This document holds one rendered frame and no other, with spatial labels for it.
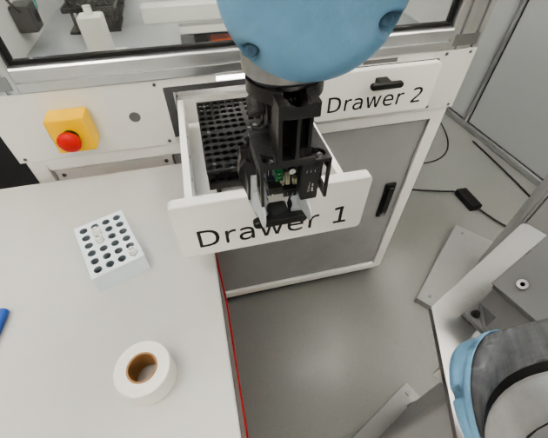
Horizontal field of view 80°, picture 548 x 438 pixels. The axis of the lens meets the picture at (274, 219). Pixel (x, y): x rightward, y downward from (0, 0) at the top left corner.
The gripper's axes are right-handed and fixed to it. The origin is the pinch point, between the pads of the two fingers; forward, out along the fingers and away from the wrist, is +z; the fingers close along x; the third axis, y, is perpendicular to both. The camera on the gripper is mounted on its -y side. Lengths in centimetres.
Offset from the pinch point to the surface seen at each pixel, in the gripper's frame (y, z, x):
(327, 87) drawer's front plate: -33.3, 0.7, 19.3
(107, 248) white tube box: -7.8, 10.8, -27.0
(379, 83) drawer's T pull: -30.0, -0.4, 29.6
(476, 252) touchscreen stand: -33, 87, 101
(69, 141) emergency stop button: -27.8, 2.4, -32.5
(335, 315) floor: -21, 91, 30
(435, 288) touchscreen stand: -21, 87, 73
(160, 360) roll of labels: 12.7, 10.5, -18.6
